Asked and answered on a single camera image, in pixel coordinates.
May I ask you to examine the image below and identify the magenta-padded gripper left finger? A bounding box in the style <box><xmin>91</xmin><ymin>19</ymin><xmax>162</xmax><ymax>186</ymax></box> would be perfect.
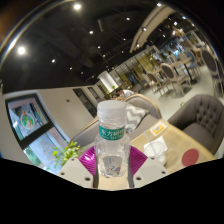
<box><xmin>58</xmin><ymin>145</ymin><xmax>100</xmax><ymax>189</ymax></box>

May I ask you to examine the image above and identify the grey curved sofa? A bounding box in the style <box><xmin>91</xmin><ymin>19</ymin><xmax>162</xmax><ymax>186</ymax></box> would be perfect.
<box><xmin>69</xmin><ymin>93</ymin><xmax>163</xmax><ymax>148</ymax></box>

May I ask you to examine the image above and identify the clear plastic cup with straw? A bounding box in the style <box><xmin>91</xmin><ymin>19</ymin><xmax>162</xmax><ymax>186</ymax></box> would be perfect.
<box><xmin>143</xmin><ymin>130</ymin><xmax>168</xmax><ymax>165</ymax></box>

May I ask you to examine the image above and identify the flat round red coaster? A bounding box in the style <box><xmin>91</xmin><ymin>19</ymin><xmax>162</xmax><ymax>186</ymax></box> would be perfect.
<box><xmin>181</xmin><ymin>148</ymin><xmax>200</xmax><ymax>167</ymax></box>

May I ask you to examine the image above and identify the group of ceiling spotlights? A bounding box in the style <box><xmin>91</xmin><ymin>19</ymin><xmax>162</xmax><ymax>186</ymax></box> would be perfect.
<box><xmin>16</xmin><ymin>1</ymin><xmax>188</xmax><ymax>78</ymax></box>

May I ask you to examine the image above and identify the clear plastic water bottle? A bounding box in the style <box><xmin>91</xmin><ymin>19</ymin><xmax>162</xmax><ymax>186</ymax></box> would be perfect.
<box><xmin>94</xmin><ymin>99</ymin><xmax>131</xmax><ymax>178</ymax></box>

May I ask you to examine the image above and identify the person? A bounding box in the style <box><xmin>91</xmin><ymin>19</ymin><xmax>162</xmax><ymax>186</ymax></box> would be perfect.
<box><xmin>113</xmin><ymin>89</ymin><xmax>134</xmax><ymax>101</ymax></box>

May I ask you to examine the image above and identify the white paper napkin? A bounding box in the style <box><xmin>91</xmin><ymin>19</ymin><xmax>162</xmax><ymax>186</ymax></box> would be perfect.
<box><xmin>143</xmin><ymin>135</ymin><xmax>167</xmax><ymax>149</ymax></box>

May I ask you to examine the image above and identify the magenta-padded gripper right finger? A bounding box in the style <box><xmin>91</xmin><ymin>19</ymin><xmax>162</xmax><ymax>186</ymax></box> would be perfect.
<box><xmin>127</xmin><ymin>145</ymin><xmax>170</xmax><ymax>189</ymax></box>

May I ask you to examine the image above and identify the black-framed wall poster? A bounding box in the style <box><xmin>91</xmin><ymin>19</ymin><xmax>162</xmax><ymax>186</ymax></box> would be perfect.
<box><xmin>4</xmin><ymin>93</ymin><xmax>54</xmax><ymax>149</ymax></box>

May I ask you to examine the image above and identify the yellow table card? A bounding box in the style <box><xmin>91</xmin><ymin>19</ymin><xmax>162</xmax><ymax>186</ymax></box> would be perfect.
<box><xmin>149</xmin><ymin>121</ymin><xmax>168</xmax><ymax>137</ymax></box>

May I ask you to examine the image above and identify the grey tufted armchair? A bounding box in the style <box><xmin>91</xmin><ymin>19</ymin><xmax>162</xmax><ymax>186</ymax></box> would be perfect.
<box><xmin>167</xmin><ymin>94</ymin><xmax>224</xmax><ymax>156</ymax></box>

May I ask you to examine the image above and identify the white round pillar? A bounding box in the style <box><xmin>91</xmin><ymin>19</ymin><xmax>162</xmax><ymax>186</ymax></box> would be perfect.
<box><xmin>97</xmin><ymin>70</ymin><xmax>119</xmax><ymax>94</ymax></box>

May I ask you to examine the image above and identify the green potted plant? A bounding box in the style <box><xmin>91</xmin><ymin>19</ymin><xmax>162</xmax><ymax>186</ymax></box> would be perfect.
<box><xmin>51</xmin><ymin>140</ymin><xmax>84</xmax><ymax>169</ymax></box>

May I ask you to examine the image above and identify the group of dining chairs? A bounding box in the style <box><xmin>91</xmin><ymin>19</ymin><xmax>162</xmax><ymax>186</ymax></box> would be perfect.
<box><xmin>141</xmin><ymin>29</ymin><xmax>224</xmax><ymax>98</ymax></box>

